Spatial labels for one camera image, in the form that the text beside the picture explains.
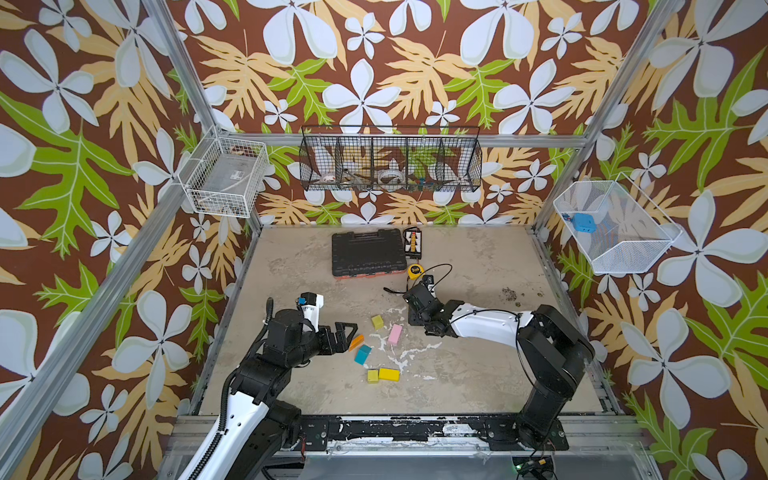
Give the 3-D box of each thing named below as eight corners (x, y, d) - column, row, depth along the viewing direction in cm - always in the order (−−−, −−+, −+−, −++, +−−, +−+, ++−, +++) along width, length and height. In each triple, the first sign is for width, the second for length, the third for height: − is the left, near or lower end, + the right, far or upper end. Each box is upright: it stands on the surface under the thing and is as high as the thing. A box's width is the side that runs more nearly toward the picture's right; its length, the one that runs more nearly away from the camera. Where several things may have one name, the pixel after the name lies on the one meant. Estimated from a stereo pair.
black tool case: (334, 282, 105) (332, 274, 101) (332, 242, 117) (331, 233, 113) (408, 274, 107) (409, 265, 103) (399, 235, 119) (399, 227, 115)
